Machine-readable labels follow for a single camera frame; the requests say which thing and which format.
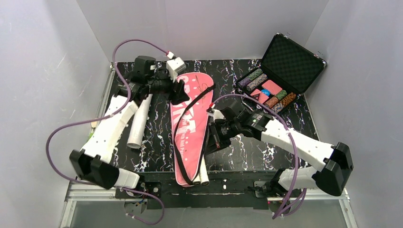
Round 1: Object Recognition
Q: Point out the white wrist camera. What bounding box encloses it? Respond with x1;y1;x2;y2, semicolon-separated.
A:
212;109;225;122
166;57;186;82

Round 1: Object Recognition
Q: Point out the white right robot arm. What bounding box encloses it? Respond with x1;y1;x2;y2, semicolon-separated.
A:
205;104;354;196

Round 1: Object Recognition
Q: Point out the pink badminton racket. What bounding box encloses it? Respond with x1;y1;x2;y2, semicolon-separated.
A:
192;174;201;186
199;157;210;186

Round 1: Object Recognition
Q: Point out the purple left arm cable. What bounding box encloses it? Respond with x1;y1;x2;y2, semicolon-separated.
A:
46;39;172;226

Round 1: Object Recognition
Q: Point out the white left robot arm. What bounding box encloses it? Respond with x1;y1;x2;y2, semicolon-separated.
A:
69;56;190;189

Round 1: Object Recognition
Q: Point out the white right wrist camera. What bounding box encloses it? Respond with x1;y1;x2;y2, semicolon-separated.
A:
212;109;225;122

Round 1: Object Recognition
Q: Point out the blue dealer chip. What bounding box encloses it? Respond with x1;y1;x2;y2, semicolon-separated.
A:
261;89;271;96

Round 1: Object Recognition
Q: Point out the pink racket bag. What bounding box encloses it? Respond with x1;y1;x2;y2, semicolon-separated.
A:
170;72;214;187

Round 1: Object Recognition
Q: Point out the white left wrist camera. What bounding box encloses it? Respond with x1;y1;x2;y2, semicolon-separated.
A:
166;57;186;82

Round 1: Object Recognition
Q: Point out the pink playing card deck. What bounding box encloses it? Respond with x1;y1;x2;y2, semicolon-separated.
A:
261;80;283;95

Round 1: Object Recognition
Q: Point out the black poker chip case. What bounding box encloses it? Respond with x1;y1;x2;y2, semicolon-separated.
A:
234;33;327;114

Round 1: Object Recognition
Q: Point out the white shuttlecock tube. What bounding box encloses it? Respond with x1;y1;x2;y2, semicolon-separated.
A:
126;94;153;149

